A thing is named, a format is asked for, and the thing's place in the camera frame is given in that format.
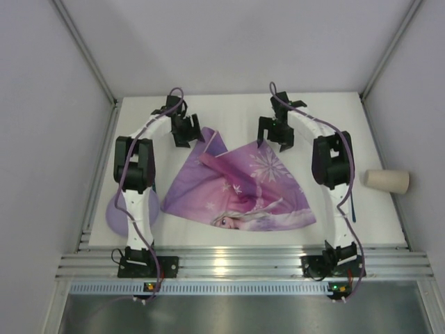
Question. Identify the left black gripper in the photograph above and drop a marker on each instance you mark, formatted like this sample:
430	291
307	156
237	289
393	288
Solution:
185	131

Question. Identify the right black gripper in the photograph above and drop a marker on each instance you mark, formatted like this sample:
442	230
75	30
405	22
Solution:
277	132

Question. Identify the purple printed cloth placemat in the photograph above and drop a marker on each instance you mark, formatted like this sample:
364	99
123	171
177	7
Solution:
246	189

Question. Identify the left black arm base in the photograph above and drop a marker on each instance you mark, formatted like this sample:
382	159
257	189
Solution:
169	266

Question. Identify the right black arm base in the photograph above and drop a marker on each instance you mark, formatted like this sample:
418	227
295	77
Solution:
316	268

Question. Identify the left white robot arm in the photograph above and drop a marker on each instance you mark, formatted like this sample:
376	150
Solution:
134	170

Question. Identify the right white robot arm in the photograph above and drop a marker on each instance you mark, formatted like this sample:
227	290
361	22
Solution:
332	167

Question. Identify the lilac plastic plate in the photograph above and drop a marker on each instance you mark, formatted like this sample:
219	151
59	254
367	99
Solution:
117	220

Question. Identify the blue spoon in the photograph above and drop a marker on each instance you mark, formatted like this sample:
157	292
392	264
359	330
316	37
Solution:
352	208

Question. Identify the beige paper cup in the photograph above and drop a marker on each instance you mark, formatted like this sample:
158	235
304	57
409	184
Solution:
391	181

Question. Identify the left aluminium frame post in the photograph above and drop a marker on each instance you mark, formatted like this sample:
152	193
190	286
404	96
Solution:
84	50

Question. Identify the aluminium frame post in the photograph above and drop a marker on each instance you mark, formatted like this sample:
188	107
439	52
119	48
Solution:
402	28
84	50

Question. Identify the aluminium mounting rail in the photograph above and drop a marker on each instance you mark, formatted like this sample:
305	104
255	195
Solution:
236	263

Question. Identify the right aluminium frame post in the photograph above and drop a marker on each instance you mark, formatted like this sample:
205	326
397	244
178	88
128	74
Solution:
402	28

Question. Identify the slotted grey cable duct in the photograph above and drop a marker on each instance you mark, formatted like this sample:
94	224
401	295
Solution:
210	288

